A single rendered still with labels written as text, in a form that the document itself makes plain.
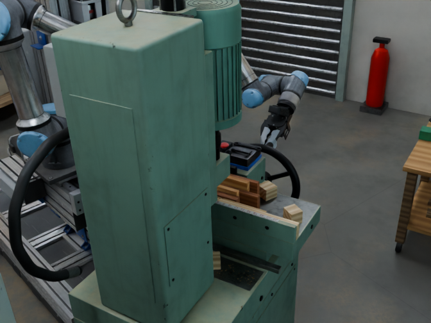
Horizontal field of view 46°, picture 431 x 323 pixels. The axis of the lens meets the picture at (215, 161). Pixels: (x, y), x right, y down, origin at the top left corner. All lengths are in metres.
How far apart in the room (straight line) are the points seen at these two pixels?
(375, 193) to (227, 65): 2.21
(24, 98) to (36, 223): 1.16
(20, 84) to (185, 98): 0.84
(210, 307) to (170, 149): 0.49
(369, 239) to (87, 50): 2.24
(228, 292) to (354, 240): 1.60
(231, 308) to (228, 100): 0.53
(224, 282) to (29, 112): 0.87
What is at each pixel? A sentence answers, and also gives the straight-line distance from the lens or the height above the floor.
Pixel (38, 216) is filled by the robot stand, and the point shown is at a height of 0.21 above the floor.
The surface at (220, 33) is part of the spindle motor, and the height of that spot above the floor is 1.45.
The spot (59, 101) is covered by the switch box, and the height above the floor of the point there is 1.36.
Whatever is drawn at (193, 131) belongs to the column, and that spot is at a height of 1.29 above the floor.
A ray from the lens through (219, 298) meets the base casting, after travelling 1.40.
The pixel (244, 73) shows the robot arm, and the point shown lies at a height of 1.13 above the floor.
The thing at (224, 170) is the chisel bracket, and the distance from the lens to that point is 1.47.
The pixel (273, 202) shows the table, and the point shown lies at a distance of 1.57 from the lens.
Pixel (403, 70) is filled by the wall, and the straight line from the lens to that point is 4.43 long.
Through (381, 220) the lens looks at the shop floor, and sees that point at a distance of 3.12.
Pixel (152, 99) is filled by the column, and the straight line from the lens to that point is 0.98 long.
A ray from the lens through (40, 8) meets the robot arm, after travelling 1.85.
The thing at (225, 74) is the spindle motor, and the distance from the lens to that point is 1.28.
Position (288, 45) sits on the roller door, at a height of 0.41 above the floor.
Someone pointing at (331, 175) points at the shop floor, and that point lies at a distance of 3.48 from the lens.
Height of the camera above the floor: 1.79
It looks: 30 degrees down
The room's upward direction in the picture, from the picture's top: 2 degrees counter-clockwise
